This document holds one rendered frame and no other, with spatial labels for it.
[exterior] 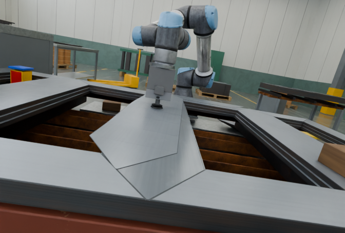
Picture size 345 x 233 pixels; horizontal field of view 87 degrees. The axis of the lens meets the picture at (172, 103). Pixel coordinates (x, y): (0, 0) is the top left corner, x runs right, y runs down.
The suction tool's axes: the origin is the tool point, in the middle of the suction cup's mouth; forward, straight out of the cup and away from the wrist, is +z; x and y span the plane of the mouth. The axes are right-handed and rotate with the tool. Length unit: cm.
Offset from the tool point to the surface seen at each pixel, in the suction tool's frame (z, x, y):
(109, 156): -0.5, -34.0, -5.7
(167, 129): -0.6, -17.5, 4.1
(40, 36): -18, 58, -78
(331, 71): -98, 756, 731
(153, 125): -0.6, -17.0, 0.3
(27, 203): 2.6, -42.1, -13.0
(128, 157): -0.5, -33.3, -2.7
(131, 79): 57, 490, -98
